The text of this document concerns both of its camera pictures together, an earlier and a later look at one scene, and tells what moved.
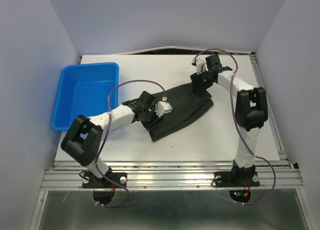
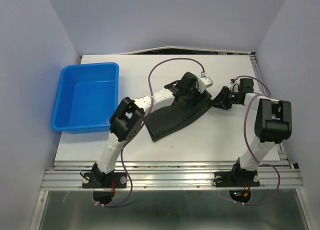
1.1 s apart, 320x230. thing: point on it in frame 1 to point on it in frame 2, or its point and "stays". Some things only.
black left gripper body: x=149 y=117 to x=192 y=96
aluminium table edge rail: x=172 y=175 stays
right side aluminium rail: x=283 y=157 stays
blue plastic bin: x=89 y=90 stays
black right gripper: x=195 y=78 to x=220 y=101
